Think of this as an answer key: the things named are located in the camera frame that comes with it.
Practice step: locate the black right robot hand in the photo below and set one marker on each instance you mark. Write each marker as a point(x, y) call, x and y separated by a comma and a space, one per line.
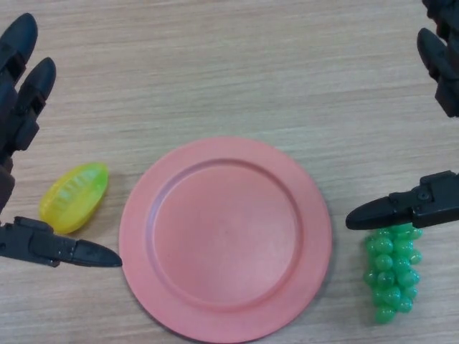
point(434, 202)

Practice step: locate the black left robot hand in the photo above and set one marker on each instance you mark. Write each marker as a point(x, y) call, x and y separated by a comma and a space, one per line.
point(21, 243)

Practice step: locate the pink round plate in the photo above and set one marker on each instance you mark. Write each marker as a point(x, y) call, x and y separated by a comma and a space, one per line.
point(226, 240)

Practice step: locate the green grapes bunch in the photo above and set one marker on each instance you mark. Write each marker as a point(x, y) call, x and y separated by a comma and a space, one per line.
point(389, 279)

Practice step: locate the yellow green starfruit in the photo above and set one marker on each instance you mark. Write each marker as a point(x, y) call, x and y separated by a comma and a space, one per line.
point(73, 197)

